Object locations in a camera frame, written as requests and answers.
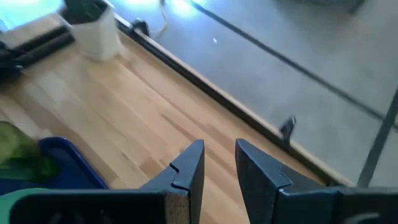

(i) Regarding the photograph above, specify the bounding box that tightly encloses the white hexagonal plant pot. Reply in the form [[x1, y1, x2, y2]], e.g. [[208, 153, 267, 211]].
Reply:
[[67, 0, 123, 62]]

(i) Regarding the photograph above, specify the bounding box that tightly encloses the blue plastic tray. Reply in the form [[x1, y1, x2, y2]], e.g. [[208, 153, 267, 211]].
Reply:
[[0, 136, 109, 197]]

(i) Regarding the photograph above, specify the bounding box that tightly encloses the yellow extension cable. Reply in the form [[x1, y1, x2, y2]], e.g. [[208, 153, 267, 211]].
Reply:
[[154, 0, 170, 37]]

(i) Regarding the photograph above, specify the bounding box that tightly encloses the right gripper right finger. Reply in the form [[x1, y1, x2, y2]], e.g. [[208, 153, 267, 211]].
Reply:
[[235, 138, 398, 224]]

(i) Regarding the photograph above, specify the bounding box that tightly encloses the black aluminium extrusion frame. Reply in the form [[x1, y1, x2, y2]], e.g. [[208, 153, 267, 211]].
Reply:
[[0, 15, 346, 187]]

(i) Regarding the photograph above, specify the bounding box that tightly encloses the green cactus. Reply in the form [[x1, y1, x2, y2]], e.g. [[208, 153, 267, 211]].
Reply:
[[63, 0, 108, 24]]

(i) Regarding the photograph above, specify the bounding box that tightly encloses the mint green plate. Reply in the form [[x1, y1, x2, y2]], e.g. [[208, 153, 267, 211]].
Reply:
[[0, 188, 48, 224]]

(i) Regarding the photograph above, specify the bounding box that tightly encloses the green translucent cup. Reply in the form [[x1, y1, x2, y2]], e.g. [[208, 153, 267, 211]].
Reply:
[[0, 121, 60, 184]]

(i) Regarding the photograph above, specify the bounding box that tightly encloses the black frame bracket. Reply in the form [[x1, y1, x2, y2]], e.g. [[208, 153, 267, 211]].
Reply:
[[131, 17, 150, 37], [279, 115, 297, 147]]

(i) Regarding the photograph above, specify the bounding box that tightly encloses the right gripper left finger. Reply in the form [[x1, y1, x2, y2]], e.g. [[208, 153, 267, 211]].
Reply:
[[9, 139, 205, 224]]

